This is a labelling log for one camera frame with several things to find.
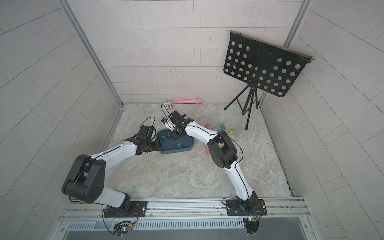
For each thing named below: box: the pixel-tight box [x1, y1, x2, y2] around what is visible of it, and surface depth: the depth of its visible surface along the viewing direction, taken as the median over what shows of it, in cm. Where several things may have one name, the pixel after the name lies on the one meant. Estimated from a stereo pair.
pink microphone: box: [174, 98, 202, 104], surface depth 118 cm
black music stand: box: [223, 30, 315, 130], surface depth 79 cm
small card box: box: [163, 99, 174, 109], surface depth 118 cm
